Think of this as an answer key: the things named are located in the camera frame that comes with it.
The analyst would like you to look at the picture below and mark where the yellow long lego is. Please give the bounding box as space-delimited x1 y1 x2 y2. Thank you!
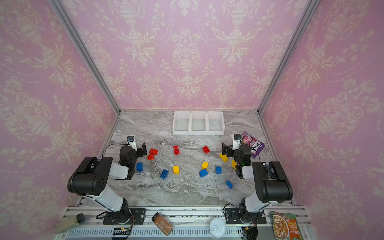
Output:
219 154 229 163

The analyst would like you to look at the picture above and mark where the red long lego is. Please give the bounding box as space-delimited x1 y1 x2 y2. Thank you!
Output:
173 146 180 155

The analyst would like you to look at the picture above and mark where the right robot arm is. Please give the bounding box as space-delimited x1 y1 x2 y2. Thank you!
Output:
222 143 293 224

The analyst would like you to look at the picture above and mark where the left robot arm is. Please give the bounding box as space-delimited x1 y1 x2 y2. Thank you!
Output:
67 142 148 226

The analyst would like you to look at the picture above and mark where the blue lego left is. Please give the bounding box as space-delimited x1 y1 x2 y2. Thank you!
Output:
136 163 144 172

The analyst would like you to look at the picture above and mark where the yellow lego far right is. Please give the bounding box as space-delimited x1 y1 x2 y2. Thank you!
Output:
231 160 237 170

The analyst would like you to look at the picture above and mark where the white right bin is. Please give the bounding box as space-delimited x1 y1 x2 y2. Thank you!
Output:
207 112 225 136

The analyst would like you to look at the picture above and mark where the white bin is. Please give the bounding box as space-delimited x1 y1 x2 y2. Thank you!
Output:
173 111 191 135
207 112 225 136
191 111 208 135

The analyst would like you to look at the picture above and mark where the yellow lego center right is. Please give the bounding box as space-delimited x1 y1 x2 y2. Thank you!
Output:
202 162 209 170

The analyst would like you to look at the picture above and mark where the purple candy bag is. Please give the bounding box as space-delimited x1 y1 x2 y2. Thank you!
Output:
242 132 265 159

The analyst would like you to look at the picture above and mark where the blue long lego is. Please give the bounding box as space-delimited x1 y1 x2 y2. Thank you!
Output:
161 170 169 180

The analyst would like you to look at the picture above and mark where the blue lego front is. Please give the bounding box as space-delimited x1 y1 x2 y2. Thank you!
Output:
226 181 233 189

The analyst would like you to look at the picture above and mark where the blue lego center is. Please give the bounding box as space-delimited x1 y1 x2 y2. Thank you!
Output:
199 169 208 178

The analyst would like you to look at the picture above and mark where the white middle bin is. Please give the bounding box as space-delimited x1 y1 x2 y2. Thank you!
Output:
191 111 208 135

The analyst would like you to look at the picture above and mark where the white left bin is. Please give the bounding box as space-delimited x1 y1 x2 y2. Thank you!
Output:
173 111 191 135

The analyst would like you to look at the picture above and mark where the brown spice jar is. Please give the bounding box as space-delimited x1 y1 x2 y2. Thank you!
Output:
152 212 173 236

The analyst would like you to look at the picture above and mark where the white round lid can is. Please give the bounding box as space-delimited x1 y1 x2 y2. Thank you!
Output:
209 218 226 240

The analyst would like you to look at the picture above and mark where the food packet bag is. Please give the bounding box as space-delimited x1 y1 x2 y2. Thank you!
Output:
272 212 303 240

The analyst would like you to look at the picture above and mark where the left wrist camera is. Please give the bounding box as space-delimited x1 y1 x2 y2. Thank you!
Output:
127 136 137 151

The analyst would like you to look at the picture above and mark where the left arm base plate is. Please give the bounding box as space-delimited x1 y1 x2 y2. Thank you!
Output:
103 208 146 225

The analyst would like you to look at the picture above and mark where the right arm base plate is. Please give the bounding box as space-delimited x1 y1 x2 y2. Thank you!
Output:
223 208 267 225

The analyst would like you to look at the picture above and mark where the aluminium front rail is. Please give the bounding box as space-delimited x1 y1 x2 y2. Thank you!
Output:
53 204 317 240

